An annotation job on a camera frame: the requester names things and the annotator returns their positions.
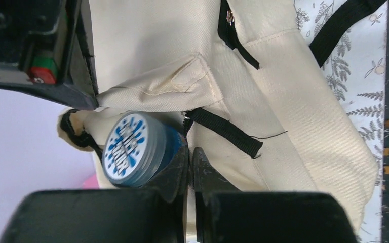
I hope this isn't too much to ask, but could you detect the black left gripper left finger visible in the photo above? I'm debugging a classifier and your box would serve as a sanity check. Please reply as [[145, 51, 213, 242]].
[[0, 146, 188, 242]]

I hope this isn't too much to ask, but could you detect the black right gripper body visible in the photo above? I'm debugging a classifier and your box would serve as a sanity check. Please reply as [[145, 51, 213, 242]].
[[0, 1, 81, 94]]

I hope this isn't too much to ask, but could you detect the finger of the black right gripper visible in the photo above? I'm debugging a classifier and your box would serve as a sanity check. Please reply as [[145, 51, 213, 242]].
[[65, 1, 98, 110]]

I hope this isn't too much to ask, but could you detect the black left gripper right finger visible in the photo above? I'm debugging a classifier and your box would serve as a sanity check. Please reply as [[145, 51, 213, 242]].
[[192, 147, 357, 242]]

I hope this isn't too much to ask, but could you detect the beige canvas backpack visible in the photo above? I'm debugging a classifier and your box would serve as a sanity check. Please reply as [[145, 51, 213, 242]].
[[57, 1, 383, 231]]

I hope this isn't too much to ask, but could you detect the pink plastic cone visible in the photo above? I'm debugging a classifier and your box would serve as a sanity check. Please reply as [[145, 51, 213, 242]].
[[82, 174, 100, 190]]

